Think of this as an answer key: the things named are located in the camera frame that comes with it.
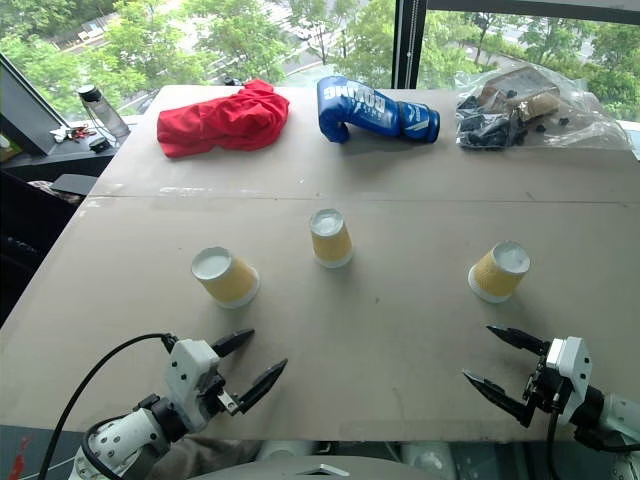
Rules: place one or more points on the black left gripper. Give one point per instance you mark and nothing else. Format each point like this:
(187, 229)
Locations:
(214, 387)

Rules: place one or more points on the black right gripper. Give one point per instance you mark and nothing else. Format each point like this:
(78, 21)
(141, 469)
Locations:
(544, 387)

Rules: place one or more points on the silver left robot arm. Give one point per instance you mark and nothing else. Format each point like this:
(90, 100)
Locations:
(125, 441)

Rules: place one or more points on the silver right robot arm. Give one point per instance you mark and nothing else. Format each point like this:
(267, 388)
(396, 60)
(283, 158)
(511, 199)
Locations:
(622, 409)

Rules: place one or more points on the yellow ribbed paper cup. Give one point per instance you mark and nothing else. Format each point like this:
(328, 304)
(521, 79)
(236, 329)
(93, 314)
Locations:
(497, 277)
(331, 245)
(227, 282)

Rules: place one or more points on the grey robot torso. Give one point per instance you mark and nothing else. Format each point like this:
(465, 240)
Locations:
(310, 471)

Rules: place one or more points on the pile of black plastic parts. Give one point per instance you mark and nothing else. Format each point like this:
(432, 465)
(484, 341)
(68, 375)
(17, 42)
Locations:
(487, 131)

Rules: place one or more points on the red crumpled cloth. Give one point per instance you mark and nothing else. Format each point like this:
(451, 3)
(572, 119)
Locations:
(220, 122)

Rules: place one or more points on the clear plastic bag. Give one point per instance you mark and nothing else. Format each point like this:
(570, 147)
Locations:
(585, 125)

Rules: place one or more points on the small black device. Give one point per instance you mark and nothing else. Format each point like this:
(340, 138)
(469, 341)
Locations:
(99, 144)

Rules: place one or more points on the dark side desk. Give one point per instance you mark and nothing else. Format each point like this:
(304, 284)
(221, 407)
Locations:
(55, 162)

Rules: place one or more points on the blue boxing glove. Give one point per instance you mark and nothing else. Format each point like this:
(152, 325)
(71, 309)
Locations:
(370, 112)

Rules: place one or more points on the clear black-capped water bottle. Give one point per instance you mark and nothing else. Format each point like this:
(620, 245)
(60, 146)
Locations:
(105, 112)

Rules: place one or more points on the dark tilted panel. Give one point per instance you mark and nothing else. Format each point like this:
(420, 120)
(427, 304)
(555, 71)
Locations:
(25, 112)

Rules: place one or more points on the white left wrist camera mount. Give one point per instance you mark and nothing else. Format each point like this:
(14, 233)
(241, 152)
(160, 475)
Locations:
(189, 367)

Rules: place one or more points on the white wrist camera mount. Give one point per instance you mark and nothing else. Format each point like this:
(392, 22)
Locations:
(189, 367)
(570, 362)

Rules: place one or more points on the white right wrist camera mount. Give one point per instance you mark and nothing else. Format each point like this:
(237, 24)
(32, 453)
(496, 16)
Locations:
(570, 362)

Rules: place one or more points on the black window frame post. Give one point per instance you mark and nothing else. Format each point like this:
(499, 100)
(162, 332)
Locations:
(410, 40)

